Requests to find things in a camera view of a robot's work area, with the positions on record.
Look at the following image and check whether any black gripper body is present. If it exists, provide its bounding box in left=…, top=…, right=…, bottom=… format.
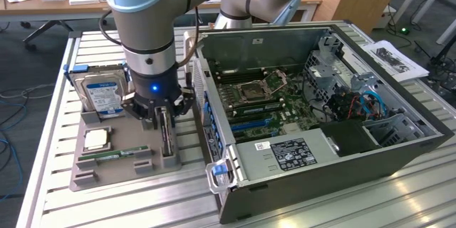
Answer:
left=127, top=64, right=183, bottom=105

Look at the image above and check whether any green graphics card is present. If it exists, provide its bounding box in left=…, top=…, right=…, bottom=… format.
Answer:
left=157, top=105, right=178, bottom=157

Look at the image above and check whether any grey parts rack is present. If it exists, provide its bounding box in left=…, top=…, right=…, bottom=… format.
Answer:
left=67, top=104, right=182, bottom=192

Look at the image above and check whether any hard disk with blue caddy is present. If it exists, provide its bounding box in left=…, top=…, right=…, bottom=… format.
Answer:
left=62, top=61, right=134, bottom=119

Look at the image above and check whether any green RAM stick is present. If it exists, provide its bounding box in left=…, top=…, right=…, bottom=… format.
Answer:
left=77, top=145, right=149, bottom=161

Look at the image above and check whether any silver CPU chip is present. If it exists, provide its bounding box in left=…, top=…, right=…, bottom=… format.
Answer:
left=81, top=129, right=114, bottom=152

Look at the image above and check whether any CPU socket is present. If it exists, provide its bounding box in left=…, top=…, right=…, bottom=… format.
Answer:
left=237, top=80, right=267, bottom=100

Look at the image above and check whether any blue expansion slot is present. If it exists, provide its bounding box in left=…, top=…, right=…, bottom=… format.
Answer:
left=229, top=119, right=270, bottom=127
left=230, top=124, right=273, bottom=133

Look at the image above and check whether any RAM stick with white label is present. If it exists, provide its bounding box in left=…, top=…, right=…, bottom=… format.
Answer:
left=233, top=102, right=283, bottom=115

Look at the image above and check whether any silver socket cover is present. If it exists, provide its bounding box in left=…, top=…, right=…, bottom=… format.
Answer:
left=261, top=69, right=289, bottom=96

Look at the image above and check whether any green motherboard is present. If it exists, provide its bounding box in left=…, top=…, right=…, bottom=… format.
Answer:
left=213, top=64, right=323, bottom=145

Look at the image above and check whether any silver chipset heatsink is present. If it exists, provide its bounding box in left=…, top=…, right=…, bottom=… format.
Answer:
left=282, top=123, right=306, bottom=133

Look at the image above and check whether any grey power supply unit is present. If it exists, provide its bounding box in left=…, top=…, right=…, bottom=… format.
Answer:
left=234, top=128, right=338, bottom=182

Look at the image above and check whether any grey base with casters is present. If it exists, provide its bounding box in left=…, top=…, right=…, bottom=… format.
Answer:
left=18, top=19, right=75, bottom=51

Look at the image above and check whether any perforated silver drive cage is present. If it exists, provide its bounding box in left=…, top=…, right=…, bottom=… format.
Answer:
left=303, top=34, right=359, bottom=98

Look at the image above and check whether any open black PC case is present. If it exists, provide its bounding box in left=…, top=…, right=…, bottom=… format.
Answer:
left=182, top=23, right=454, bottom=225

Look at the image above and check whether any silver disk bay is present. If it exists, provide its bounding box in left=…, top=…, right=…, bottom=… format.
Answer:
left=362, top=113, right=426, bottom=148

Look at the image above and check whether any printed paper stack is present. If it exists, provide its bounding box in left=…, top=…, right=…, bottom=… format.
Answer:
left=361, top=40, right=430, bottom=82

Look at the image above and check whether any white box with red dot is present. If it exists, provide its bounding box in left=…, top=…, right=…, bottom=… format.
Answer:
left=377, top=3, right=397, bottom=30

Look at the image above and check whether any black tripod stand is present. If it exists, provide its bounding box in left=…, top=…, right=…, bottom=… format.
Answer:
left=414, top=38, right=456, bottom=91

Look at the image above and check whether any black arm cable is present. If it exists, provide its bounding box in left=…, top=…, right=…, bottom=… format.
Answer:
left=97, top=9, right=123, bottom=47

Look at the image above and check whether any white floor cable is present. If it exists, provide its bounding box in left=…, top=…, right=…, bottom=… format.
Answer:
left=0, top=82, right=54, bottom=100

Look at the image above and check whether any black power wire bundle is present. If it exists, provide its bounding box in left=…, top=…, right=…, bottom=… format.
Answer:
left=311, top=93, right=353, bottom=122

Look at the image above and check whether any blue floor cable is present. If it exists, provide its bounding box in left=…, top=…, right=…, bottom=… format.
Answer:
left=0, top=99, right=27, bottom=202

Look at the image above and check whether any red thin wire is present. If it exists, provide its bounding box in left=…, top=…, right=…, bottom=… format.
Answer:
left=346, top=96, right=359, bottom=119

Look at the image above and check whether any blue data wire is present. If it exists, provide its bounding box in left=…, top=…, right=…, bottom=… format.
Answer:
left=357, top=91, right=389, bottom=121

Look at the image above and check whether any white desk frame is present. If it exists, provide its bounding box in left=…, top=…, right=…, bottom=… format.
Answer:
left=389, top=0, right=456, bottom=45

